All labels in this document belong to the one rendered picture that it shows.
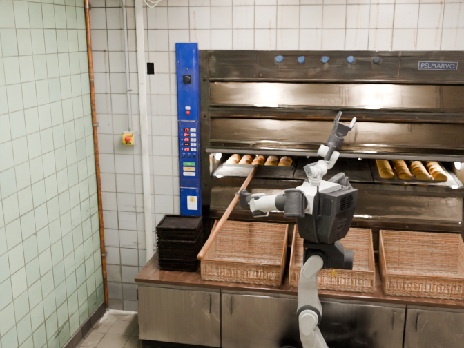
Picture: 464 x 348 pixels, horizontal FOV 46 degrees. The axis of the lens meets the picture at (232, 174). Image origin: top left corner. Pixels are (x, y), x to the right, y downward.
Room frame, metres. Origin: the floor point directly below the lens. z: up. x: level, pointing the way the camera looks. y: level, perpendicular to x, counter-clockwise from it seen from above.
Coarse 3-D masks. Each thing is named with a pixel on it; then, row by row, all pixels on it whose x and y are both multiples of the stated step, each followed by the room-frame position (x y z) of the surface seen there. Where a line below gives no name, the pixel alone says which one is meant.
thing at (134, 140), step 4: (124, 132) 3.95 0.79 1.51; (128, 132) 3.95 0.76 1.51; (132, 132) 3.95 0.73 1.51; (136, 132) 3.98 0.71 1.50; (124, 136) 3.95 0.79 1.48; (128, 136) 3.94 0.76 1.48; (136, 136) 3.98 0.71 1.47; (124, 140) 3.95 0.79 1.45; (132, 140) 3.94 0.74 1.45; (136, 140) 3.97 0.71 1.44; (124, 144) 3.95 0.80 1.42; (128, 144) 3.94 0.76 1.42; (132, 144) 3.94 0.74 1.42
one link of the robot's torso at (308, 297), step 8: (312, 256) 2.83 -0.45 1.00; (304, 264) 2.83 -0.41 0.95; (312, 264) 2.81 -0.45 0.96; (320, 264) 2.81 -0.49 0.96; (304, 272) 2.82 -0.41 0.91; (312, 272) 2.81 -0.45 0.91; (304, 280) 2.83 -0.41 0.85; (312, 280) 2.82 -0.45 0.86; (304, 288) 2.85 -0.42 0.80; (312, 288) 2.85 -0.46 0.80; (304, 296) 2.86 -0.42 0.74; (312, 296) 2.85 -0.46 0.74; (304, 304) 2.86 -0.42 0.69; (312, 304) 2.85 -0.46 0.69; (320, 304) 2.93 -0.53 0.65; (320, 312) 2.85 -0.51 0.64; (320, 320) 2.83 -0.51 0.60
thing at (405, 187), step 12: (216, 180) 3.90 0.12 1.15; (228, 180) 3.88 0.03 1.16; (240, 180) 3.86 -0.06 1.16; (252, 180) 3.85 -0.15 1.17; (264, 180) 3.83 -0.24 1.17; (276, 180) 3.82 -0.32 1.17; (288, 180) 3.80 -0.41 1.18; (300, 180) 3.79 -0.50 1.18; (324, 180) 3.79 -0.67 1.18; (432, 192) 3.62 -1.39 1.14; (444, 192) 3.60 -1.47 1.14; (456, 192) 3.59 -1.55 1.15
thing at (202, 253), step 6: (252, 174) 3.87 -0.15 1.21; (246, 180) 3.69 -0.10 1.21; (234, 198) 3.28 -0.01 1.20; (234, 204) 3.18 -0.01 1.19; (228, 210) 3.05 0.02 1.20; (222, 216) 2.95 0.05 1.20; (228, 216) 2.99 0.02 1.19; (222, 222) 2.86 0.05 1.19; (216, 228) 2.76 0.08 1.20; (216, 234) 2.69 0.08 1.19; (210, 240) 2.58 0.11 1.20; (204, 246) 2.50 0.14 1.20; (204, 252) 2.45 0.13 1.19; (198, 258) 2.40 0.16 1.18
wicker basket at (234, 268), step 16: (224, 224) 3.85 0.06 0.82; (240, 224) 3.83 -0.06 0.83; (256, 224) 3.80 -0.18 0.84; (272, 224) 3.78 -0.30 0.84; (288, 224) 3.77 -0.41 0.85; (224, 240) 3.81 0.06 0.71; (240, 240) 3.79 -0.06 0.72; (256, 240) 3.77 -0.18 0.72; (272, 240) 3.76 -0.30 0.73; (208, 256) 3.59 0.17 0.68; (224, 256) 3.78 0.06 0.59; (240, 256) 3.76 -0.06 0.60; (256, 256) 3.75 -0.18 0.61; (272, 256) 3.72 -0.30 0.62; (208, 272) 3.51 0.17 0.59; (224, 272) 3.38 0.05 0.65; (240, 272) 3.51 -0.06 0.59; (256, 272) 3.34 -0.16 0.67; (272, 272) 3.32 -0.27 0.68
